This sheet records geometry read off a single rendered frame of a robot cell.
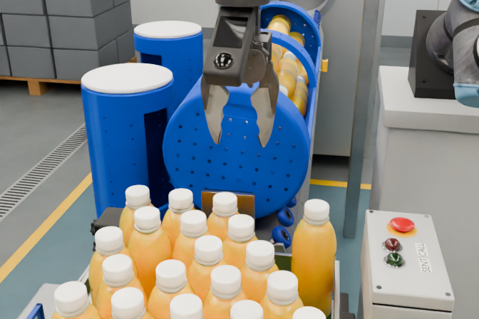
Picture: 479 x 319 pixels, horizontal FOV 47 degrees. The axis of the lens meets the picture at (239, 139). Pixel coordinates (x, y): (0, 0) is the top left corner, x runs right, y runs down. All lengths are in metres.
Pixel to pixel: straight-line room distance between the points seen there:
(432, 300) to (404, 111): 0.52
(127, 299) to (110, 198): 1.11
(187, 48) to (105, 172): 0.73
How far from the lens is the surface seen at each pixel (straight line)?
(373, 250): 0.81
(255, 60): 0.73
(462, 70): 1.08
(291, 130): 1.02
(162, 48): 2.25
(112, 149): 1.71
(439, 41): 1.25
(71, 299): 0.73
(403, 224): 0.86
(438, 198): 1.29
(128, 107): 1.64
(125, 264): 0.77
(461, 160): 1.26
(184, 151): 1.08
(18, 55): 4.90
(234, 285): 0.73
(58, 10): 4.61
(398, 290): 0.75
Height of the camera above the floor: 1.56
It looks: 24 degrees down
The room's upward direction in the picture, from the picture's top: straight up
